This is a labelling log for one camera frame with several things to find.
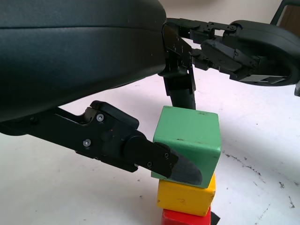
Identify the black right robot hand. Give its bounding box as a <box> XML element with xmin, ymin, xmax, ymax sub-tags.
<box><xmin>166</xmin><ymin>17</ymin><xmax>300</xmax><ymax>89</ymax></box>

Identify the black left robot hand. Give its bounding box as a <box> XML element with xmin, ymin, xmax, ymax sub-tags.
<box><xmin>0</xmin><ymin>0</ymin><xmax>203</xmax><ymax>187</ymax></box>

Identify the green wooden block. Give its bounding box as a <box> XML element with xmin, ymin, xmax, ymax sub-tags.
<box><xmin>150</xmin><ymin>105</ymin><xmax>222</xmax><ymax>189</ymax></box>

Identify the yellow wooden block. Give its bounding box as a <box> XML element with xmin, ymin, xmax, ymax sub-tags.
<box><xmin>156</xmin><ymin>173</ymin><xmax>217</xmax><ymax>218</ymax></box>

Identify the red wooden block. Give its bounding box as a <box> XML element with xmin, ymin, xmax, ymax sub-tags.
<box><xmin>161</xmin><ymin>206</ymin><xmax>213</xmax><ymax>225</ymax></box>

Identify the black tape strip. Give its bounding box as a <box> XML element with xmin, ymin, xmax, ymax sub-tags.
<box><xmin>210</xmin><ymin>210</ymin><xmax>221</xmax><ymax>225</ymax></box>

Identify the dark metal frame bar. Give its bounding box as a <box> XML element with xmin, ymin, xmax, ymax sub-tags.
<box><xmin>269</xmin><ymin>0</ymin><xmax>287</xmax><ymax>26</ymax></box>

